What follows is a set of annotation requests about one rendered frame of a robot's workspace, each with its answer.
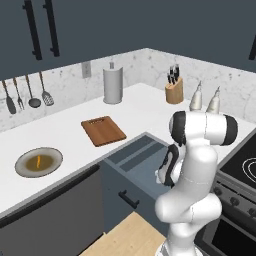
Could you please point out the brown wooden cutting board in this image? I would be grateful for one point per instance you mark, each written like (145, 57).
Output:
(104, 131)

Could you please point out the pale slim bottle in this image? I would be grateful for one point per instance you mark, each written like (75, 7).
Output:
(213, 104)
(196, 99)

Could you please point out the hanging slotted spatula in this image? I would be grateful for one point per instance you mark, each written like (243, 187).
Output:
(47, 97)

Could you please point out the grey wall socket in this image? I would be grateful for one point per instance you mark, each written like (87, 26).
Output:
(86, 69)

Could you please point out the hanging dark ladle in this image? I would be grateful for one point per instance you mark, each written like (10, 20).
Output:
(33, 101)

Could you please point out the grey paper towel holder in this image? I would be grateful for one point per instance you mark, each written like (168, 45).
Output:
(113, 85)

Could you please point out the hanging dark solid spatula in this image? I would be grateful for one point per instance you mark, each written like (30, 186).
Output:
(10, 104)

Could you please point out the grey round plate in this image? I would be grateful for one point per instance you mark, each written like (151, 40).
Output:
(23, 165)

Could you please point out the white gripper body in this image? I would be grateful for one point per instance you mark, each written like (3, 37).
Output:
(160, 176)

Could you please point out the dark grey dishwasher front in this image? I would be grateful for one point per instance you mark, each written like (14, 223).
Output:
(53, 216)

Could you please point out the hanging meat fork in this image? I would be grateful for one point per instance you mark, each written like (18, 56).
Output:
(19, 99)

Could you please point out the dark blue wall cupboard run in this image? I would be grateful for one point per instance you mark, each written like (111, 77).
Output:
(100, 26)
(200, 26)

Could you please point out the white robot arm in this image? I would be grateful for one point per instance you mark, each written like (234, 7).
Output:
(196, 166)

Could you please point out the dark stove knob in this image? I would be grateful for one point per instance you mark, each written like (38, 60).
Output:
(252, 212)
(234, 201)
(217, 191)

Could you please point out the black and steel stove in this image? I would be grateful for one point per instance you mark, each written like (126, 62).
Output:
(238, 186)

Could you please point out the wooden knife block with knives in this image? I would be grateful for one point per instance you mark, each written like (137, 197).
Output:
(174, 91)

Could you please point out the orange piece of meat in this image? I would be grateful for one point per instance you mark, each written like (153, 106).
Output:
(38, 162)

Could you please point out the blue-grey open drawer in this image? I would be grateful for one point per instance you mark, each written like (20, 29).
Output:
(136, 166)

